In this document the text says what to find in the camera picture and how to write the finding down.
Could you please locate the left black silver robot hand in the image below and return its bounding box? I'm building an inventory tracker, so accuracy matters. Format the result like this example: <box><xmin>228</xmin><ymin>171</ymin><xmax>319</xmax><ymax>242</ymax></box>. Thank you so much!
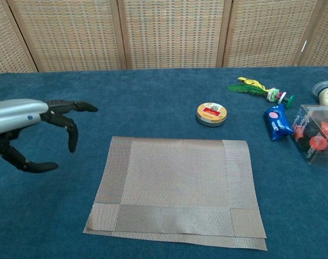
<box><xmin>0</xmin><ymin>98</ymin><xmax>99</xmax><ymax>173</ymax></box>

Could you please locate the beige woven placemat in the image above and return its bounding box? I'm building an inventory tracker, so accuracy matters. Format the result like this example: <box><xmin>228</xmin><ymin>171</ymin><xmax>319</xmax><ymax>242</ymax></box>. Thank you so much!
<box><xmin>83</xmin><ymin>136</ymin><xmax>268</xmax><ymax>251</ymax></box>

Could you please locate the small round tin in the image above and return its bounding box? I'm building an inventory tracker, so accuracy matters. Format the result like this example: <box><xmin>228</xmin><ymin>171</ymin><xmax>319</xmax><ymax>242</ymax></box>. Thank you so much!
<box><xmin>196</xmin><ymin>101</ymin><xmax>227</xmax><ymax>127</ymax></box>

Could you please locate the blue carpet table cover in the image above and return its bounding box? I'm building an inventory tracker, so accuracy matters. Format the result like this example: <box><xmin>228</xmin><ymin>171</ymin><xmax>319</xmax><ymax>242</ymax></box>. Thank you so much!
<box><xmin>0</xmin><ymin>66</ymin><xmax>328</xmax><ymax>259</ymax></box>

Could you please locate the woven bamboo folding screen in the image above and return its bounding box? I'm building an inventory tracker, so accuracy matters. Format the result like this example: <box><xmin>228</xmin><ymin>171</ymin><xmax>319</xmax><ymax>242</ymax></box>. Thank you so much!
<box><xmin>0</xmin><ymin>0</ymin><xmax>328</xmax><ymax>78</ymax></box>

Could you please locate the colourful feather shuttlecock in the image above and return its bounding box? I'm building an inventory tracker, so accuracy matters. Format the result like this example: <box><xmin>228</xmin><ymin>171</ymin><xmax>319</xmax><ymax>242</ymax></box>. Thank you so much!
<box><xmin>226</xmin><ymin>77</ymin><xmax>296</xmax><ymax>109</ymax></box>

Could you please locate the blue snack packet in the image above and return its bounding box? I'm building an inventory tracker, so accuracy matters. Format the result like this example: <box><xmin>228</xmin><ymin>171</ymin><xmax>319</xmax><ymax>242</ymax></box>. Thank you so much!
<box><xmin>263</xmin><ymin>104</ymin><xmax>295</xmax><ymax>142</ymax></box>

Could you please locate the clear box with red toys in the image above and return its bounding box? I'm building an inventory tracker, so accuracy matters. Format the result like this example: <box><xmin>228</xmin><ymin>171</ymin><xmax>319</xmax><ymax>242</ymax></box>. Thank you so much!
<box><xmin>291</xmin><ymin>104</ymin><xmax>328</xmax><ymax>166</ymax></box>

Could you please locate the mayonnaise squeeze bottle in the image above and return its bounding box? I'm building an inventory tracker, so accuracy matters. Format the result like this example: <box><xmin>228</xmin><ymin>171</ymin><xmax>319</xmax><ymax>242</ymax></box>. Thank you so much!
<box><xmin>311</xmin><ymin>80</ymin><xmax>328</xmax><ymax>106</ymax></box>

